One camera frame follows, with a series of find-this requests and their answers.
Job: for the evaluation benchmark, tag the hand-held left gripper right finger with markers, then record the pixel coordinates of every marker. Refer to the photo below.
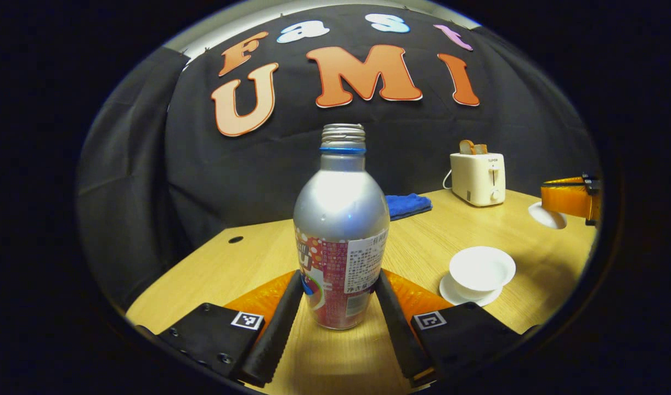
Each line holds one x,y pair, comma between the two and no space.
398,329

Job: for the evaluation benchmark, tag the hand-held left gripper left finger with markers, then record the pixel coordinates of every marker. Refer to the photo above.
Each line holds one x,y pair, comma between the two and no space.
275,334

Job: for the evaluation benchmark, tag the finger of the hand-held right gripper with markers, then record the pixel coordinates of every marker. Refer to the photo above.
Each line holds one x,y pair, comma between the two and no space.
565,197

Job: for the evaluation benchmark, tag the silver water bottle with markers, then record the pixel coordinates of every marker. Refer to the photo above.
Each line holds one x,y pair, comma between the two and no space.
340,219

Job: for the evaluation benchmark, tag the white saucer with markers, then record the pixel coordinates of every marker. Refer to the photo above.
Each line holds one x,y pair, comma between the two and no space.
449,293

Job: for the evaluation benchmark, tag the cream toaster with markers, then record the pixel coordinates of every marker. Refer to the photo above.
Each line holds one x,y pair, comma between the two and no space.
475,178

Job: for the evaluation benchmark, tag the toast slice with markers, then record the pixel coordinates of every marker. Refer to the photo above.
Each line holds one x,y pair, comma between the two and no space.
467,147
481,148

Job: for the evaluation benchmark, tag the blue towel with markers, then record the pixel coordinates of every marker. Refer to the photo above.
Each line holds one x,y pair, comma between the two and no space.
407,206

